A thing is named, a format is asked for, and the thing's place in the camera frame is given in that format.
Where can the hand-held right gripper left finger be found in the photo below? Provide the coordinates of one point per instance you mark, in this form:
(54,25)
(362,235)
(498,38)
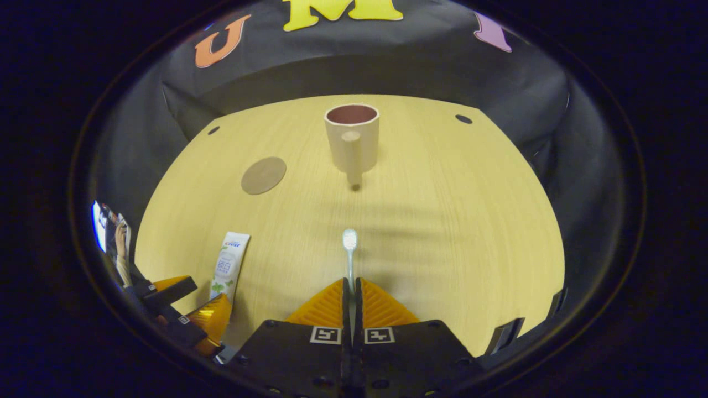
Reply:
(310,359)

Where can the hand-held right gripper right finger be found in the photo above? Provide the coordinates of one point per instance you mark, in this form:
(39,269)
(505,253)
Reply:
(398,359)

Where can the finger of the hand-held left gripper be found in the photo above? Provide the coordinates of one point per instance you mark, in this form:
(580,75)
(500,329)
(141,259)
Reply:
(174,288)
(185,329)

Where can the white toothpaste tube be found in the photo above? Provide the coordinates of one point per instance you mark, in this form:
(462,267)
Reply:
(229,265)

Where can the white toothbrush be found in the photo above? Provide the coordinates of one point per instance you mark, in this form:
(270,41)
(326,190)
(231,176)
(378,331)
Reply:
(349,243)

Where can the round brown coaster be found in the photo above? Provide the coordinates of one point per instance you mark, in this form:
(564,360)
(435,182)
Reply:
(264,175)

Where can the beige cup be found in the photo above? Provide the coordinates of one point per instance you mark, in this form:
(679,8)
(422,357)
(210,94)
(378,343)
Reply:
(354,138)

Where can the computer monitor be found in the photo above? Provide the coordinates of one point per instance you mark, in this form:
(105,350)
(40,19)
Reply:
(99,224)

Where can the black backdrop cloth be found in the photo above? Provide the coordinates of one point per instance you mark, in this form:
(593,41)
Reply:
(387,61)

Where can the dark metal bracket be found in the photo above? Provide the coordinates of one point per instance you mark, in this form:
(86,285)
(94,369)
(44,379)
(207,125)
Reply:
(504,334)

